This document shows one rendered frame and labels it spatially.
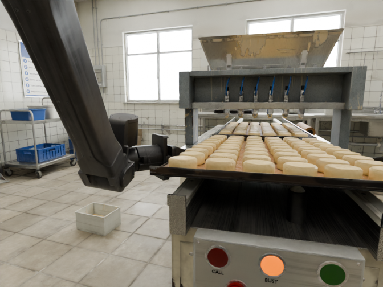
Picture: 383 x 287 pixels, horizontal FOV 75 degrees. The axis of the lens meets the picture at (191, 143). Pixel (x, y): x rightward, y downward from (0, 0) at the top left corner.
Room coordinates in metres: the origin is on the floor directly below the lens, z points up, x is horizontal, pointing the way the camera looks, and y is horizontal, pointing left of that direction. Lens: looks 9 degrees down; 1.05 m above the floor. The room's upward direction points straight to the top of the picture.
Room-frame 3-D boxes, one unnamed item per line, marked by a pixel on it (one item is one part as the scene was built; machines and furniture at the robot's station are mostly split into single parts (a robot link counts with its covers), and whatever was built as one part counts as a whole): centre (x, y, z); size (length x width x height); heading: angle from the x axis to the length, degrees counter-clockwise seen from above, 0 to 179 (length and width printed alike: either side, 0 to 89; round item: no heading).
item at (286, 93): (1.05, -0.39, 1.07); 0.06 x 0.03 x 0.18; 166
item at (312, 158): (0.48, -0.25, 0.94); 0.05 x 0.05 x 0.02
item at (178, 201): (1.34, -0.22, 0.87); 2.01 x 0.03 x 0.07; 166
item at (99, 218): (1.99, 0.78, 0.08); 0.30 x 0.22 x 0.16; 69
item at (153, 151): (0.56, 0.09, 0.92); 0.07 x 0.07 x 0.10; 32
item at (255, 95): (1.08, -0.27, 1.07); 0.06 x 0.03 x 0.18; 166
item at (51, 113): (3.94, 2.25, 0.90); 0.44 x 0.36 x 0.20; 80
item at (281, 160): (0.44, -0.18, 0.94); 0.05 x 0.05 x 0.02
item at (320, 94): (1.19, -0.33, 1.01); 0.72 x 0.33 x 0.34; 76
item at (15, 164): (3.78, 2.28, 0.57); 0.85 x 0.58 x 1.13; 168
